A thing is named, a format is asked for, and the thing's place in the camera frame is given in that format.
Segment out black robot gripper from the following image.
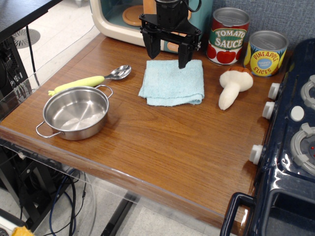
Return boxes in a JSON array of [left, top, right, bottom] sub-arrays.
[[139, 0, 202, 69]]

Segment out spoon with yellow-green handle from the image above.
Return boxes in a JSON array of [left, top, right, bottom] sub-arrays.
[[48, 65, 131, 96]]

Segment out pineapple slices can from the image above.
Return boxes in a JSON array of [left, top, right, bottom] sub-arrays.
[[243, 30, 288, 77]]

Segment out black desk at left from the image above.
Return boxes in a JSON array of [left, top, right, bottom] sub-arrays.
[[0, 0, 61, 42]]

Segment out white stove knob lower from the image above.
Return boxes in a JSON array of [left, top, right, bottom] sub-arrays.
[[249, 145, 263, 165]]

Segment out white stove knob middle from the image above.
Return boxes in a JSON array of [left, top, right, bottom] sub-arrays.
[[262, 102, 275, 119]]

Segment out teal toy microwave oven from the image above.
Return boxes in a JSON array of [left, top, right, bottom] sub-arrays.
[[90, 0, 213, 53]]

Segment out white stove knob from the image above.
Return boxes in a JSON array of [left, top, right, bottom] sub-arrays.
[[249, 145, 263, 165], [262, 102, 275, 119], [268, 83, 281, 100]]

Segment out tomato sauce can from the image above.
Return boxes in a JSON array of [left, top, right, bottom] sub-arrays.
[[207, 7, 250, 65]]

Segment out black cable on floor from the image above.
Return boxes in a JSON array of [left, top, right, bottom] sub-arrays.
[[41, 172, 87, 236]]

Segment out black table leg frame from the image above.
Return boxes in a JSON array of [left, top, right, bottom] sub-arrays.
[[0, 147, 78, 232]]

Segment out small stainless steel pot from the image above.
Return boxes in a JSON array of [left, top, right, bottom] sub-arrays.
[[35, 85, 114, 141]]

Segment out plush white mushroom toy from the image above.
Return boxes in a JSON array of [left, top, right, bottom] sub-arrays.
[[219, 66, 253, 110]]

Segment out light blue folded cloth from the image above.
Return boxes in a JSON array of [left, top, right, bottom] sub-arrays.
[[138, 59, 205, 107]]

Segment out white stove knob upper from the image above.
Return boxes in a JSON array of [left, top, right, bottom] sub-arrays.
[[268, 83, 281, 100]]

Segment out dark blue toy stove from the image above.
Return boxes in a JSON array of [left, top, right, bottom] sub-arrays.
[[220, 39, 315, 236]]

